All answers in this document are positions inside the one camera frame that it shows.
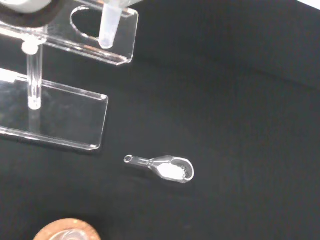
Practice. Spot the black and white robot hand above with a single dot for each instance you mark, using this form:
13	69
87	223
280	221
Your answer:
22	17

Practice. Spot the clear acrylic funnel stand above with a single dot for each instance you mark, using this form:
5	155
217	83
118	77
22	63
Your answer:
62	117

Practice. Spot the glass weighing funnel with powder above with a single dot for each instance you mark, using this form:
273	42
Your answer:
170	171

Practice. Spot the small glass round-bottom flask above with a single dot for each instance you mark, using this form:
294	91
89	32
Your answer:
70	235

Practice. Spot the black bench cloth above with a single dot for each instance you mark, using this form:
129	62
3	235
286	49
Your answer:
225	100

